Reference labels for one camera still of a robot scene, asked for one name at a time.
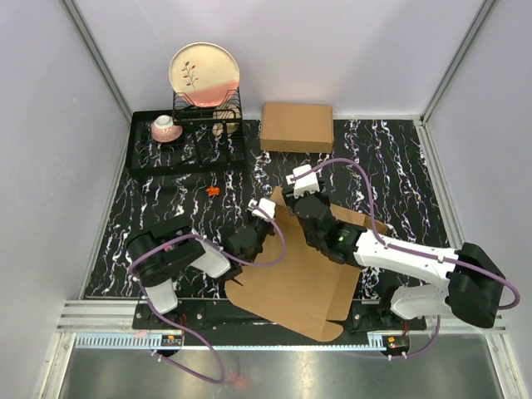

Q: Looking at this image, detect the beige cup in rack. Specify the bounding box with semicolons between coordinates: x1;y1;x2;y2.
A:
212;104;242;137

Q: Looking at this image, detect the small orange flower toy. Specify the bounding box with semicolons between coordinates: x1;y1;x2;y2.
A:
206;185;221;198

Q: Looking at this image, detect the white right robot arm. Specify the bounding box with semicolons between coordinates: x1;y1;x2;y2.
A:
283;194;505;330

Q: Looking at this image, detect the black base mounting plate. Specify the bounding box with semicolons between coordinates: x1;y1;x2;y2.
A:
131;298;427;348

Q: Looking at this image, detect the closed brown cardboard box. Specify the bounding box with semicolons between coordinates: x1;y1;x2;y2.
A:
259;102;334;154

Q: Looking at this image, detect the beige and pink plate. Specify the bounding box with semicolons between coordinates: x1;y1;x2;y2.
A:
169;42;240;107

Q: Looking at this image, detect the pink ceramic bowl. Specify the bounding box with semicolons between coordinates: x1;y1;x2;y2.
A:
150;115;183;143

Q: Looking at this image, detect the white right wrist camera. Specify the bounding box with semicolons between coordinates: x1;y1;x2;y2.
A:
286;165;321;199

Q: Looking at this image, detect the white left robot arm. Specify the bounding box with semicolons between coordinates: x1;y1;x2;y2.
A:
126;215;274;329

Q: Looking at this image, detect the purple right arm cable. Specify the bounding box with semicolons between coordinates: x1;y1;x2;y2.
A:
286;157;521;359

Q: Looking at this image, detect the black wire tray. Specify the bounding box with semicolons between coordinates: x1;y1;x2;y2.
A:
125;110;247;180

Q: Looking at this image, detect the black wire plate rack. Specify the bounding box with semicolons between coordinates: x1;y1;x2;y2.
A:
172;88;242;126

